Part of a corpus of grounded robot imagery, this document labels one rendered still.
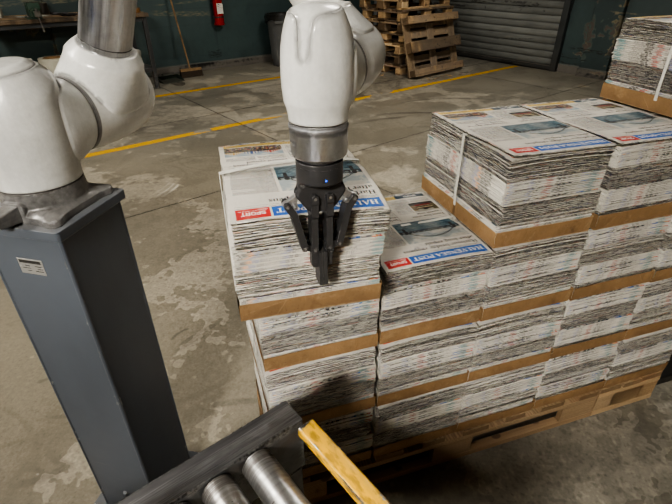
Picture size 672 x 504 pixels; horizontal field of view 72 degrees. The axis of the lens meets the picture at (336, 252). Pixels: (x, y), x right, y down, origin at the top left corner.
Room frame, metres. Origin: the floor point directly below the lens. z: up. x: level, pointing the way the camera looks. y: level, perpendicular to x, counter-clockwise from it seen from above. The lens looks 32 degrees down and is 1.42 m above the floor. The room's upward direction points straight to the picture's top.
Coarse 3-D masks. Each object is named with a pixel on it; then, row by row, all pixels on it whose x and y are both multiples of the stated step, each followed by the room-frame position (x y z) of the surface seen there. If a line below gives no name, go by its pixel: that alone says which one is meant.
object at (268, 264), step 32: (256, 192) 0.77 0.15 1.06; (288, 192) 0.78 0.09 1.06; (256, 224) 0.68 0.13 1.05; (288, 224) 0.70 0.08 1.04; (320, 224) 0.71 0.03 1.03; (352, 224) 0.73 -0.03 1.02; (384, 224) 0.75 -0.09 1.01; (256, 256) 0.69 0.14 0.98; (288, 256) 0.71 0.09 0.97; (352, 256) 0.74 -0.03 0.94; (256, 288) 0.70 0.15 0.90; (288, 288) 0.72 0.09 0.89; (320, 288) 0.73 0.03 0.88
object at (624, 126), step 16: (544, 112) 1.29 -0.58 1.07; (560, 112) 1.30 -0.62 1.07; (576, 112) 1.30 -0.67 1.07; (592, 112) 1.30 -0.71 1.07; (608, 112) 1.30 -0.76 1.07; (624, 112) 1.30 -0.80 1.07; (640, 112) 1.30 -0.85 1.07; (592, 128) 1.15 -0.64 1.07; (608, 128) 1.15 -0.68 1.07; (624, 128) 1.15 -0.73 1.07; (640, 128) 1.15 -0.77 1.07; (656, 128) 1.15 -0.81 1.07; (624, 144) 1.03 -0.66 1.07
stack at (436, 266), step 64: (384, 256) 0.93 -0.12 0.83; (448, 256) 0.92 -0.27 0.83; (512, 256) 0.97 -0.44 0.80; (576, 256) 1.04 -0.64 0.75; (640, 256) 1.11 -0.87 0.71; (256, 320) 0.83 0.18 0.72; (320, 320) 0.81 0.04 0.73; (384, 320) 0.87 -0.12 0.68; (512, 320) 0.98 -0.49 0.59; (576, 320) 1.06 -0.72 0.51; (320, 384) 0.81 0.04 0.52; (384, 384) 0.87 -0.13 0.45; (512, 384) 1.00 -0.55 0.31; (576, 384) 1.09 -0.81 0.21; (448, 448) 0.94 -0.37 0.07
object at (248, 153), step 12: (240, 144) 1.05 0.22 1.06; (252, 144) 1.04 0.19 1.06; (264, 144) 1.04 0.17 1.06; (276, 144) 1.04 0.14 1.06; (288, 144) 1.04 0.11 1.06; (228, 156) 0.96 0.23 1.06; (240, 156) 0.96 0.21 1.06; (252, 156) 0.96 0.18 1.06; (264, 156) 0.96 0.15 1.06; (276, 156) 0.96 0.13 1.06; (288, 156) 0.96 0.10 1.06
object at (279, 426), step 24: (288, 408) 0.51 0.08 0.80; (240, 432) 0.46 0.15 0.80; (264, 432) 0.46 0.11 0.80; (288, 432) 0.47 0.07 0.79; (216, 456) 0.42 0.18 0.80; (240, 456) 0.42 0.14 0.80; (288, 456) 0.47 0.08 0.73; (168, 480) 0.38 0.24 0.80; (192, 480) 0.38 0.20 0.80; (240, 480) 0.41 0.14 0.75
